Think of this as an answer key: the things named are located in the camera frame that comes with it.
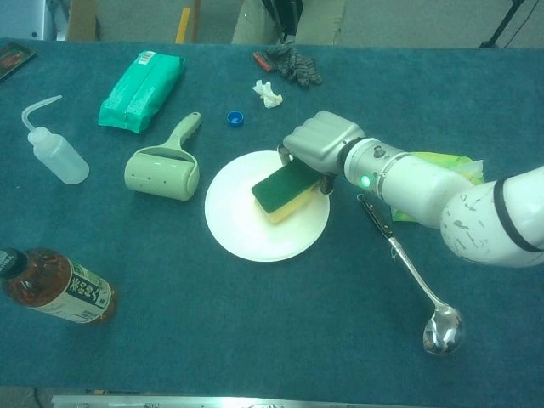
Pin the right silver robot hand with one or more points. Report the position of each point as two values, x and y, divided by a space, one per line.
323 140

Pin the yellow green sponge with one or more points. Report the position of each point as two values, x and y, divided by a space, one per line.
280 187

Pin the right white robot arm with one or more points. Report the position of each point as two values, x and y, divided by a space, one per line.
425 183

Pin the white round plate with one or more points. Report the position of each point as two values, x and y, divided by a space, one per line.
238 221

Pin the crumpled white tissue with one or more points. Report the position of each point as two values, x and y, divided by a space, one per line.
268 95

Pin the grey striped work glove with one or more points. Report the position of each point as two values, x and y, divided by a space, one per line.
297 66

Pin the blue bottle cap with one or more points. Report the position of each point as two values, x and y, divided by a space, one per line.
235 119

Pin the orange black utility knife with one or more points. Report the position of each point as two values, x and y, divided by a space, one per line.
261 60

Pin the person in beige trousers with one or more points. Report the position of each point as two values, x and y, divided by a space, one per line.
323 21

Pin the yellow green tissue pack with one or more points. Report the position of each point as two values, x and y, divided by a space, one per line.
446 160

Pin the pale green lint roller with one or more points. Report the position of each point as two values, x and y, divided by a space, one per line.
159 180

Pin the yellow wooden strip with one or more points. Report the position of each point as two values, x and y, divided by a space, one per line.
183 23

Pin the teal table cloth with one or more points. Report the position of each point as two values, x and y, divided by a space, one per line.
272 319

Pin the teal wet wipes pack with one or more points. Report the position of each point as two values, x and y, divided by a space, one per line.
140 93

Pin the black tripod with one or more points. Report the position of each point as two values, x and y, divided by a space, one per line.
501 27

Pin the clear plastic wash bottle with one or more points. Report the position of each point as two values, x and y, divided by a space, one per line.
64 159

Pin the brown cardboard box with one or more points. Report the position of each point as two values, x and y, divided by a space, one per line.
83 19

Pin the brown tea bottle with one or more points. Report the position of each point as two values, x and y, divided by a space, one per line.
55 285

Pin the dark flat book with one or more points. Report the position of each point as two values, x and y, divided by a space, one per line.
12 59

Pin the silver metal case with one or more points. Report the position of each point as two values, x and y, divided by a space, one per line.
25 17

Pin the silver metal rail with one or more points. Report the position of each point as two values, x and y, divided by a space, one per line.
212 401

